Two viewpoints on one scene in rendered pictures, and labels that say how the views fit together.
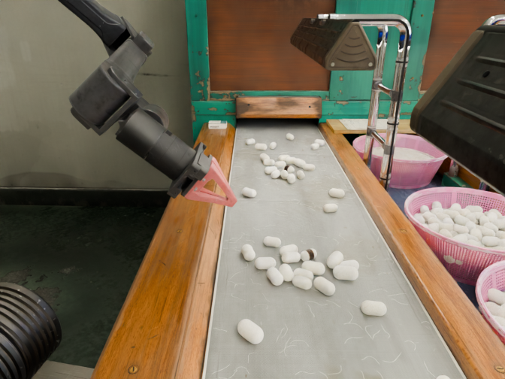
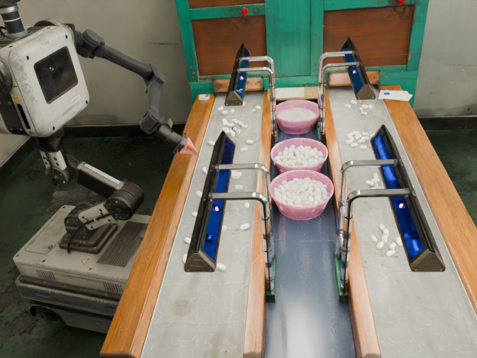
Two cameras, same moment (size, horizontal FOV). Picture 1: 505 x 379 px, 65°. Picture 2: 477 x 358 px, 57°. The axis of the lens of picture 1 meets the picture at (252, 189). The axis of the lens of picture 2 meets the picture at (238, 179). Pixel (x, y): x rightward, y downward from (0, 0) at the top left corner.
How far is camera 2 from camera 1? 1.40 m
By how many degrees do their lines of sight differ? 13
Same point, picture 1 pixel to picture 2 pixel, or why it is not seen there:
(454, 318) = (259, 188)
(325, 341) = not seen: hidden behind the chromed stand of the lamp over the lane
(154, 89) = (168, 54)
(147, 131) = (165, 133)
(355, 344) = not seen: hidden behind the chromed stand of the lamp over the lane
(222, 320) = (192, 192)
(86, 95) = (145, 123)
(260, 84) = (227, 70)
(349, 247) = not seen: hidden behind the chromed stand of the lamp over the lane
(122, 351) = (162, 198)
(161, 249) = (173, 170)
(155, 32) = (165, 15)
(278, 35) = (234, 43)
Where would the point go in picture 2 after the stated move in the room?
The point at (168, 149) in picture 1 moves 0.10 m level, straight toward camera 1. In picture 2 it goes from (172, 138) to (172, 149)
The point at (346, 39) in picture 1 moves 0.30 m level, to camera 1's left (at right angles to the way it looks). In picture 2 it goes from (230, 96) to (162, 99)
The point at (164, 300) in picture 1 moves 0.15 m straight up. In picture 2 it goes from (174, 186) to (168, 157)
